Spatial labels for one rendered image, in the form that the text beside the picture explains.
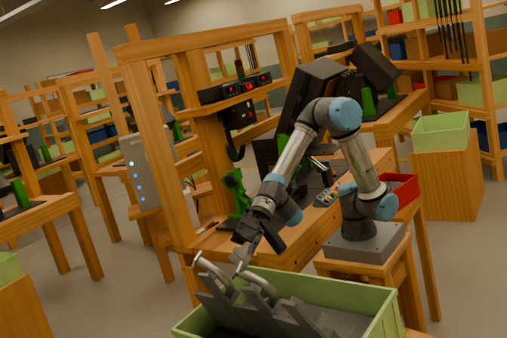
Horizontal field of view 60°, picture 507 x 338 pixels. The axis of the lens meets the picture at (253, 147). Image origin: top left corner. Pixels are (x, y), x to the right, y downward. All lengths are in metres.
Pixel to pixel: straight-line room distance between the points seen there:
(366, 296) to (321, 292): 0.17
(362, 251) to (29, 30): 12.09
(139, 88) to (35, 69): 10.88
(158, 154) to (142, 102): 0.26
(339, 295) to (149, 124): 1.20
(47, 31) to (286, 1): 6.53
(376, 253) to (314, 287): 0.31
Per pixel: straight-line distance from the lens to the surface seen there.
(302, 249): 2.08
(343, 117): 1.53
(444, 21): 4.85
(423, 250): 2.70
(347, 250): 1.86
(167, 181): 2.24
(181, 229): 2.31
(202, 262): 1.43
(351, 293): 1.56
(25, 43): 13.06
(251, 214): 1.37
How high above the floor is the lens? 1.76
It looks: 12 degrees down
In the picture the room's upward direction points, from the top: 14 degrees counter-clockwise
